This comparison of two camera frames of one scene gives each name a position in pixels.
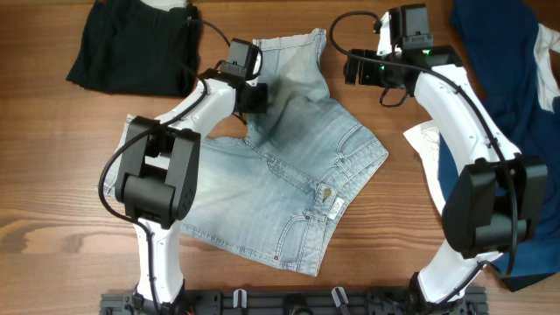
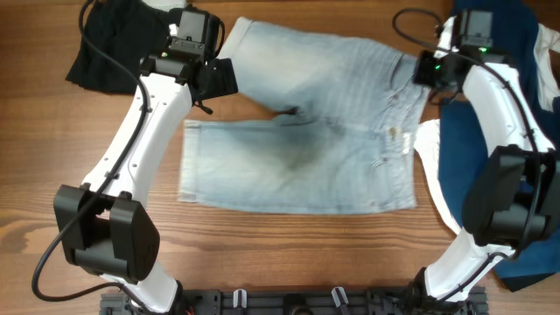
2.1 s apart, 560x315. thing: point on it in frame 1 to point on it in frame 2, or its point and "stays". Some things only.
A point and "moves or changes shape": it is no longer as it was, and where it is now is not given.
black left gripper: [261, 101] to [223, 77]
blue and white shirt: [513, 61] stays
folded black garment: [129, 48] stays
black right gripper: [354, 61] to [425, 72]
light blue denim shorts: [274, 193] moves or changes shape
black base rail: [290, 302] stays
